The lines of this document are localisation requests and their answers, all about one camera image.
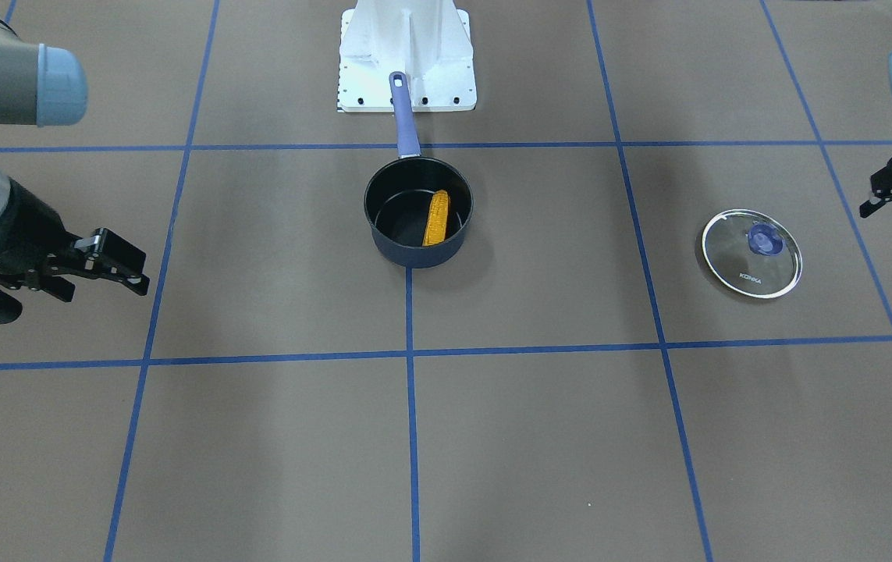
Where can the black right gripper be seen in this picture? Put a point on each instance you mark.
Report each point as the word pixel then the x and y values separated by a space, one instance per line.
pixel 22 225

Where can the yellow corn cob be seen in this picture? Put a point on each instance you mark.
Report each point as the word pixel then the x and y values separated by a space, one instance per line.
pixel 437 220

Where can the white pedestal column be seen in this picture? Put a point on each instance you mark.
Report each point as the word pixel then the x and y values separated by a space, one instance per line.
pixel 431 42

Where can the dark blue saucepan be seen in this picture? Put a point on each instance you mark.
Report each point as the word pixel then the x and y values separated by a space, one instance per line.
pixel 397 196

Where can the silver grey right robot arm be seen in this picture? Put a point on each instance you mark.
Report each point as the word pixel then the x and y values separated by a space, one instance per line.
pixel 41 85

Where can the glass lid blue knob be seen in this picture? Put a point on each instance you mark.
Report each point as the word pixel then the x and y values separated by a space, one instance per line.
pixel 751 254

